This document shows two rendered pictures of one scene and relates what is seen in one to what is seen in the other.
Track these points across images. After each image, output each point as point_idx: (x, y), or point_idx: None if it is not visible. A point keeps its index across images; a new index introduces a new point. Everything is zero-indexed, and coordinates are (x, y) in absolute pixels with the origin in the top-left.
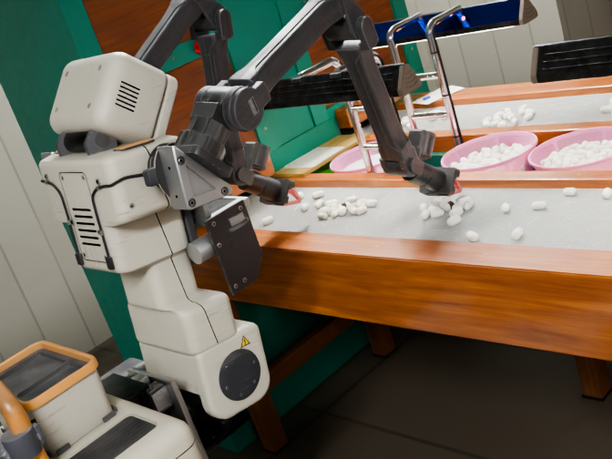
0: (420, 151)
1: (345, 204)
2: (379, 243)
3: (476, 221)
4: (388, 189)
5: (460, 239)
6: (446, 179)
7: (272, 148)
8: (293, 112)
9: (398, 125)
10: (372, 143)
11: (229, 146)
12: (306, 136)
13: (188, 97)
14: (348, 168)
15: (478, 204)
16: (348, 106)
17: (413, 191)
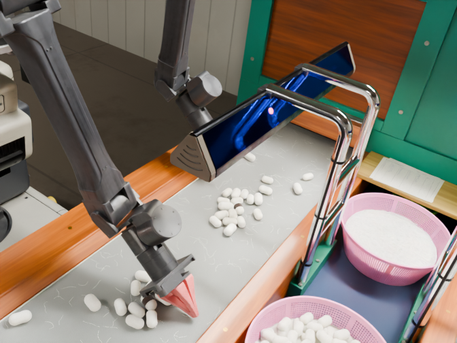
0: (126, 222)
1: (236, 207)
2: (76, 229)
3: (79, 329)
4: (275, 248)
5: (40, 308)
6: (154, 282)
7: (393, 134)
8: (455, 130)
9: (84, 166)
10: (334, 207)
11: (160, 54)
12: (445, 161)
13: (345, 20)
14: (398, 217)
15: (140, 336)
16: (352, 152)
17: (248, 271)
